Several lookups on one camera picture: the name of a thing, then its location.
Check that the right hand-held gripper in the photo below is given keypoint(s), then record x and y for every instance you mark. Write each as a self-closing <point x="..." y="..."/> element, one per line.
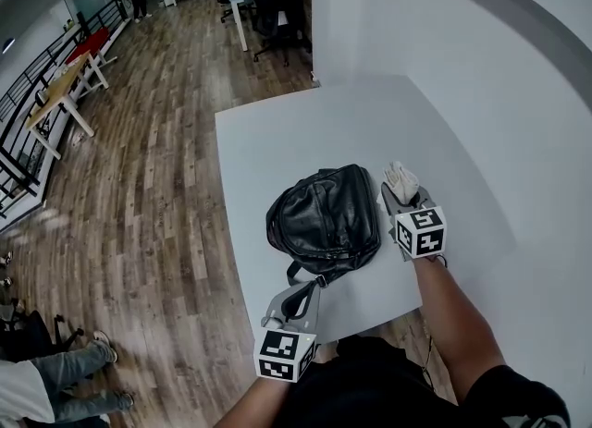
<point x="421" y="232"/>

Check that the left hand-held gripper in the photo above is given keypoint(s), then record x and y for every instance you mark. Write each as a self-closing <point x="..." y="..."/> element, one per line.
<point x="282" y="354"/>

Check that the beige cloth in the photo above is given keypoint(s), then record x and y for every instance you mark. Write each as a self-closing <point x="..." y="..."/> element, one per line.
<point x="400" y="181"/>

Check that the black leather bag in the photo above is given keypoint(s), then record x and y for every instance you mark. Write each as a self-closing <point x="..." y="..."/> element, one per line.
<point x="324" y="218"/>

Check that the person's left forearm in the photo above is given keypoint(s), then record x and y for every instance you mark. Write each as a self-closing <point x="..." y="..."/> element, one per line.
<point x="259" y="405"/>

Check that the person's right forearm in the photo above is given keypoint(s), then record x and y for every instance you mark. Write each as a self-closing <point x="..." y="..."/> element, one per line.
<point x="458" y="329"/>

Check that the person's black t-shirt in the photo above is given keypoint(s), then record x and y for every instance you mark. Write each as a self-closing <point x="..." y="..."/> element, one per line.
<point x="370" y="394"/>

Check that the black metal railing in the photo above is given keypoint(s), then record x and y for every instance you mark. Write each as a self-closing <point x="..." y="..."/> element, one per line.
<point x="20" y="172"/>

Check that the wooden top table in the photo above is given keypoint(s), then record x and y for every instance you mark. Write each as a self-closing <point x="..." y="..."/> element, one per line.
<point x="60" y="89"/>

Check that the red top table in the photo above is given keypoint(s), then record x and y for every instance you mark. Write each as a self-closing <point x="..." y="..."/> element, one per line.
<point x="90" y="45"/>

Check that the black pendant lamp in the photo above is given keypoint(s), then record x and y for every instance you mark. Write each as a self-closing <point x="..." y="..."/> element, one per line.
<point x="9" y="45"/>

